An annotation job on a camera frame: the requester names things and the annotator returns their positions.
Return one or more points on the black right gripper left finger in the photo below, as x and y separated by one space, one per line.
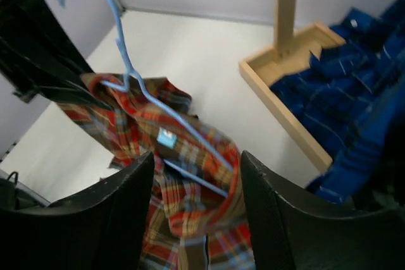
100 227

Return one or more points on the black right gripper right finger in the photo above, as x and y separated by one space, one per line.
294 229

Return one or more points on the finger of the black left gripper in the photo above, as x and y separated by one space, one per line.
38 57

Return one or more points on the red brown plaid shirt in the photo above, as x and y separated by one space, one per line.
197 215

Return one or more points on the light blue wire hanger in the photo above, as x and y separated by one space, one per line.
133 71

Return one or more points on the blue plaid shirt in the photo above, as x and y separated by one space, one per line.
351 96

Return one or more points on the wooden rack base tray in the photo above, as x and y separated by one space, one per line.
266 70

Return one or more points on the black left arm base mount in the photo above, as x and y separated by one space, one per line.
16 196

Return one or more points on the wooden rack upright post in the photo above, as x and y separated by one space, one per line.
285 11

